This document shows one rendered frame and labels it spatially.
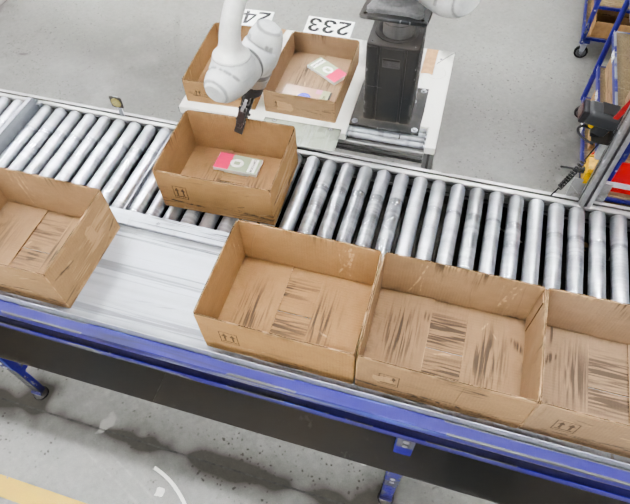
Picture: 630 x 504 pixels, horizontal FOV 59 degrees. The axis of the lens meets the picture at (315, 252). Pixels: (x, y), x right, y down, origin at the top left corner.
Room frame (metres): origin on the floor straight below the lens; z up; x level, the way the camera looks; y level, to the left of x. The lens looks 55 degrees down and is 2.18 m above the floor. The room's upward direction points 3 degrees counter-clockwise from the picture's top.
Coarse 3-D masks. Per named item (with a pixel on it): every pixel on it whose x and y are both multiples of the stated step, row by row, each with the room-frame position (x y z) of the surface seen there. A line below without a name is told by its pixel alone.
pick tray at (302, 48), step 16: (304, 32) 2.01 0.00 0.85; (288, 48) 1.96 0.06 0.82; (304, 48) 2.01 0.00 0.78; (320, 48) 1.99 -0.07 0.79; (336, 48) 1.97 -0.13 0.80; (352, 48) 1.95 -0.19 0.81; (288, 64) 1.94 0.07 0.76; (304, 64) 1.93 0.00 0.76; (336, 64) 1.92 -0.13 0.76; (352, 64) 1.82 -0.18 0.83; (272, 80) 1.77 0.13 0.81; (288, 80) 1.83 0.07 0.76; (304, 80) 1.83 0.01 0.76; (320, 80) 1.82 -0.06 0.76; (272, 96) 1.66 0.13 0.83; (288, 96) 1.64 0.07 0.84; (336, 96) 1.72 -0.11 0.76; (288, 112) 1.64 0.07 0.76; (304, 112) 1.62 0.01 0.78; (320, 112) 1.60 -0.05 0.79; (336, 112) 1.60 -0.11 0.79
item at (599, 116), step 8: (584, 104) 1.23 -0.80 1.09; (592, 104) 1.23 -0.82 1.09; (600, 104) 1.23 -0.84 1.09; (608, 104) 1.23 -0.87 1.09; (584, 112) 1.20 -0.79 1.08; (592, 112) 1.20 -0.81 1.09; (600, 112) 1.19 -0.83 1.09; (608, 112) 1.19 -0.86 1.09; (616, 112) 1.19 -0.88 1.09; (584, 120) 1.20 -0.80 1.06; (592, 120) 1.19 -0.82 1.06; (600, 120) 1.18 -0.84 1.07; (608, 120) 1.18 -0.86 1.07; (616, 120) 1.17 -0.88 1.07; (592, 128) 1.21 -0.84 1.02; (600, 128) 1.19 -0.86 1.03; (608, 128) 1.17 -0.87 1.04; (592, 136) 1.19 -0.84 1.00; (600, 136) 1.19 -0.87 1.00
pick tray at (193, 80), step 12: (216, 24) 2.11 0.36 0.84; (216, 36) 2.11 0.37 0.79; (204, 48) 1.98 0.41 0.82; (192, 60) 1.87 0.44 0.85; (204, 60) 1.96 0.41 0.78; (192, 72) 1.84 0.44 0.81; (204, 72) 1.91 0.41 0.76; (192, 84) 1.74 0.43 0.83; (192, 96) 1.75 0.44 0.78; (204, 96) 1.73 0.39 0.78; (252, 108) 1.68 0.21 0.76
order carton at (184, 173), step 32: (192, 128) 1.50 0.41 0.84; (224, 128) 1.46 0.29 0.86; (256, 128) 1.43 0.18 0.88; (288, 128) 1.39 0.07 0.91; (160, 160) 1.28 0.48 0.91; (192, 160) 1.42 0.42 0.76; (288, 160) 1.29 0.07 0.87; (192, 192) 1.19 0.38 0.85; (224, 192) 1.15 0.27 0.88; (256, 192) 1.12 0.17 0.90
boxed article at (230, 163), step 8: (216, 160) 1.40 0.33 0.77; (224, 160) 1.40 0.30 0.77; (232, 160) 1.39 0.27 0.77; (240, 160) 1.39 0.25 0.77; (248, 160) 1.39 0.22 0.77; (256, 160) 1.39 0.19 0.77; (216, 168) 1.36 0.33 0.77; (224, 168) 1.36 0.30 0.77; (232, 168) 1.35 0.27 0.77; (240, 168) 1.35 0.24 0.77; (248, 168) 1.35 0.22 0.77; (256, 168) 1.35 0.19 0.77; (256, 176) 1.32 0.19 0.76
